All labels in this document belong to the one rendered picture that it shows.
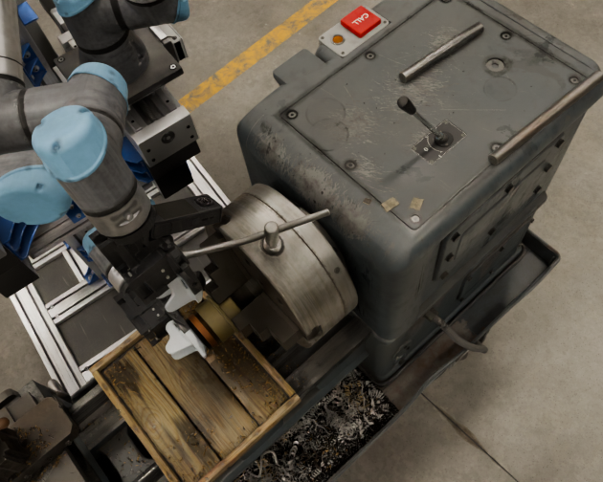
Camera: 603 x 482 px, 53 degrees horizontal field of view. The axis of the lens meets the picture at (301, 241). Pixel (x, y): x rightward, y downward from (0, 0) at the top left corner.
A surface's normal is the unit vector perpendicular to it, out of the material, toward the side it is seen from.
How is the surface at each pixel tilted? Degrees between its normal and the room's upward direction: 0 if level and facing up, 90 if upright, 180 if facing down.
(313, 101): 0
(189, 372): 0
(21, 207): 89
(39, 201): 89
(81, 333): 0
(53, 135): 16
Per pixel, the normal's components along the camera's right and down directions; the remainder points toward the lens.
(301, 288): 0.39, 0.09
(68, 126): -0.25, -0.61
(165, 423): -0.08, -0.47
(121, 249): 0.62, 0.49
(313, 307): 0.54, 0.32
